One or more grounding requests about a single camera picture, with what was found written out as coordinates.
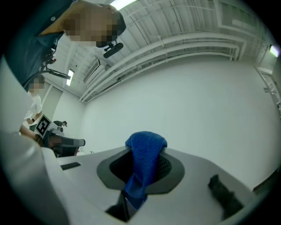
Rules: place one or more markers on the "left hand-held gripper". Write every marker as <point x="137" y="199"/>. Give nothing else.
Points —
<point x="45" y="127"/>

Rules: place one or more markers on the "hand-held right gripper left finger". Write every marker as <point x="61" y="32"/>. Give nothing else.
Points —
<point x="120" y="208"/>

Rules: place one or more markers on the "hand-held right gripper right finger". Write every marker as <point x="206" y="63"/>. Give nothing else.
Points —
<point x="224" y="195"/>

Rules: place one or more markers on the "blue cloth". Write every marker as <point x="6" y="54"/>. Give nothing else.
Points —
<point x="145" y="153"/>

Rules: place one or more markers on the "rectangular ceiling light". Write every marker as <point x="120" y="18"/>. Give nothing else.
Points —
<point x="70" y="77"/>
<point x="121" y="3"/>
<point x="274" y="51"/>

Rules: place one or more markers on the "person's dark blue shirt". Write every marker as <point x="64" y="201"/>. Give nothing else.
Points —
<point x="26" y="44"/>

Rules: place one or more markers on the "person's head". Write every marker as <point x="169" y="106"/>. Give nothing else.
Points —
<point x="92" y="26"/>

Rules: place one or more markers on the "white ceiling pipes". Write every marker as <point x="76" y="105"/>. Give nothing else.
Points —
<point x="153" y="55"/>

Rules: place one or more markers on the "black head-mounted camera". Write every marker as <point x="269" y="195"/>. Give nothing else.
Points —
<point x="113" y="50"/>

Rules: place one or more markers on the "white door frame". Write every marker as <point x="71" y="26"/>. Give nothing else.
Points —
<point x="271" y="83"/>

